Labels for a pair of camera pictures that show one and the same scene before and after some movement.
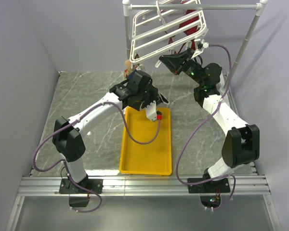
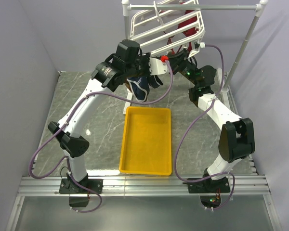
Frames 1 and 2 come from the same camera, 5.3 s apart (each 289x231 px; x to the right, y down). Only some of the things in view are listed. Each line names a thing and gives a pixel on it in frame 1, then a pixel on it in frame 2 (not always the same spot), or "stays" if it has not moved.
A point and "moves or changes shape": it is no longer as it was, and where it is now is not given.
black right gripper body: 190,69 stays
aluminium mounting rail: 35,186 stays
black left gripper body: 147,96 -> 141,68
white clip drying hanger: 164,26 moves or changes shape
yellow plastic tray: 154,159 stays
